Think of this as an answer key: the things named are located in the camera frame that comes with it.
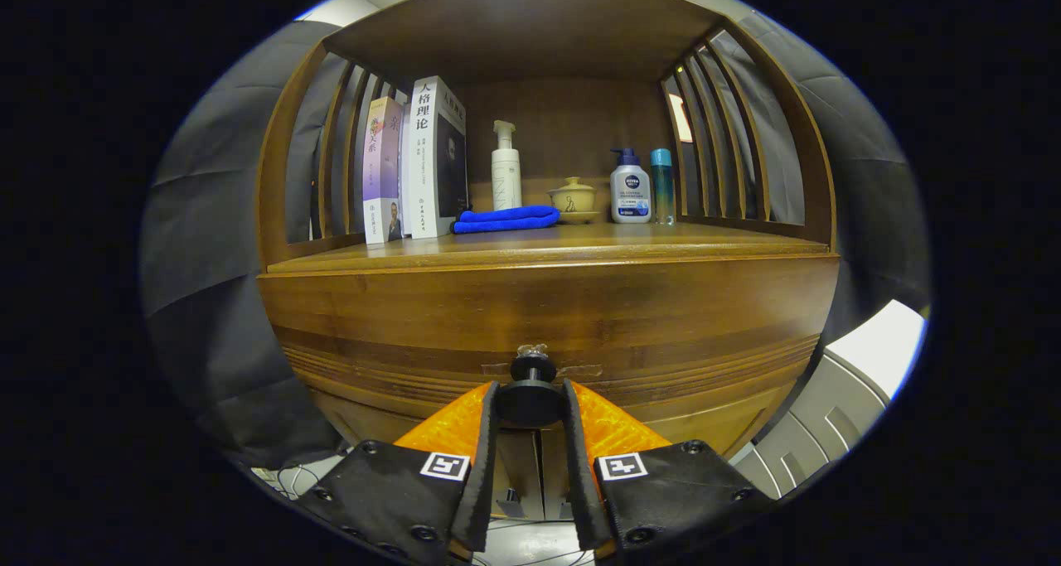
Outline brown wooden cabinet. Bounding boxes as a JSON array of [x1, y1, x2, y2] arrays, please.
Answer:
[[255, 0, 842, 521]]

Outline thin white book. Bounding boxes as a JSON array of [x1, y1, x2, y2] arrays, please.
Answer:
[[391, 94, 415, 237]]

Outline thick white book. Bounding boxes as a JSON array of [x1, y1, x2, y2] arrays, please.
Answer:
[[409, 75, 469, 239]]

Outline yellow lidded teacup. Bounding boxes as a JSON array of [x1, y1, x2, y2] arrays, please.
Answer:
[[547, 177, 603, 225]]

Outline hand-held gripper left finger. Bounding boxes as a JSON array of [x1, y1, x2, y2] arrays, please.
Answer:
[[297, 380, 501, 565]]

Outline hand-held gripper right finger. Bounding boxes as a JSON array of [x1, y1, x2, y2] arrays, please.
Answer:
[[561, 379, 778, 563]]

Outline purple book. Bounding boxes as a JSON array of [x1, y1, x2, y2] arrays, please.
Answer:
[[362, 96, 407, 245]]

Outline wooden countertop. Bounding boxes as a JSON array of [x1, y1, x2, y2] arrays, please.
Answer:
[[265, 222, 838, 278]]

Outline teal slim bottle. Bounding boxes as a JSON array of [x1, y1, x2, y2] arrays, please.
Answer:
[[650, 148, 676, 225]]

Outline wooden drawer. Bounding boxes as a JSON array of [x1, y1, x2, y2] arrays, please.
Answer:
[[259, 259, 841, 422]]

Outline grey object with white lines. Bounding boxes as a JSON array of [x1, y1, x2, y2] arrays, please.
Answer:
[[734, 351, 892, 501]]

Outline black drawer knob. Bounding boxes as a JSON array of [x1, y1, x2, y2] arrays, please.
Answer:
[[496, 344, 568, 428]]

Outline blue folded cloth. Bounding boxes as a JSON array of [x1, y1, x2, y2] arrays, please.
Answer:
[[452, 206, 562, 235]]

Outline white lotion bottle blue cap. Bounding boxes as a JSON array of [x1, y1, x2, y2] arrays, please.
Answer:
[[609, 148, 653, 225]]

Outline black floor cable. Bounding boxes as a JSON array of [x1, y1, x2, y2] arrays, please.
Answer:
[[249, 462, 598, 565]]

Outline white pump bottle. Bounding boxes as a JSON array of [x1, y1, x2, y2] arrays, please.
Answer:
[[491, 120, 523, 212]]

